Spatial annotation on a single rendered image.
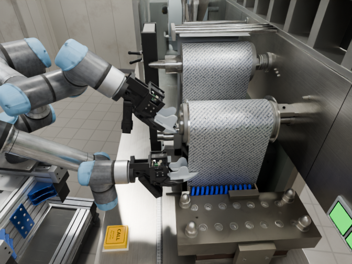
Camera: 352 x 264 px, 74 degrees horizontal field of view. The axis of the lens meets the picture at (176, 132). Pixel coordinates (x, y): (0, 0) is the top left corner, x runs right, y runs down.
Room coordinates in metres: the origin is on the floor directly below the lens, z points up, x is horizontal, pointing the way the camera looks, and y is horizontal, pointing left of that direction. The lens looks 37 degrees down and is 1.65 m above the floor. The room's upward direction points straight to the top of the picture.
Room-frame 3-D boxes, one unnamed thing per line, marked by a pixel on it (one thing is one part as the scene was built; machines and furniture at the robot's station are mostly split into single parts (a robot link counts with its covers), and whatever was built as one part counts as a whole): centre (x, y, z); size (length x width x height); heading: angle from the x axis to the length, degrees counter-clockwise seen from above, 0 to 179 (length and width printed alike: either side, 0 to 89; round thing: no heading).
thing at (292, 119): (0.60, -0.32, 1.25); 0.07 x 0.04 x 0.04; 93
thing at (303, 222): (0.37, -0.36, 1.05); 0.04 x 0.04 x 0.04
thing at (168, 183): (0.49, 0.02, 1.09); 0.09 x 0.05 x 0.02; 92
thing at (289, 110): (0.60, -0.33, 1.28); 0.06 x 0.05 x 0.02; 93
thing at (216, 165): (0.53, -0.15, 1.11); 0.23 x 0.01 x 0.18; 93
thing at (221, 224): (0.41, -0.20, 1.00); 0.40 x 0.16 x 0.06; 93
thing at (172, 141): (0.61, 0.01, 1.05); 0.06 x 0.05 x 0.31; 93
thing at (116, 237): (0.41, 0.20, 0.91); 0.07 x 0.07 x 0.02; 3
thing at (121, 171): (0.51, 0.16, 1.11); 0.08 x 0.05 x 0.08; 3
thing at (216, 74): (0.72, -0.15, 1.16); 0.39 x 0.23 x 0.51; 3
